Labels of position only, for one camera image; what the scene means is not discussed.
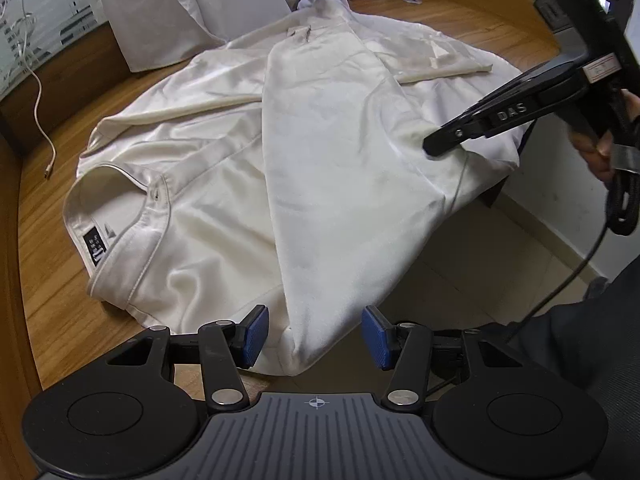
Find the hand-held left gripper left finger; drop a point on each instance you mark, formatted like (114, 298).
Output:
(255, 335)

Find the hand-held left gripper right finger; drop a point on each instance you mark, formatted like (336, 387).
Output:
(377, 337)

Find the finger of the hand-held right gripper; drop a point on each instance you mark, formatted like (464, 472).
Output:
(480, 122)

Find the cream satin shirt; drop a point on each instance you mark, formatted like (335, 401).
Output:
(325, 160)

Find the person's right hand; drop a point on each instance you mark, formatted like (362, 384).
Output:
(595, 157)

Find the white coat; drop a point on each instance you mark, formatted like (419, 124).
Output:
(200, 10)

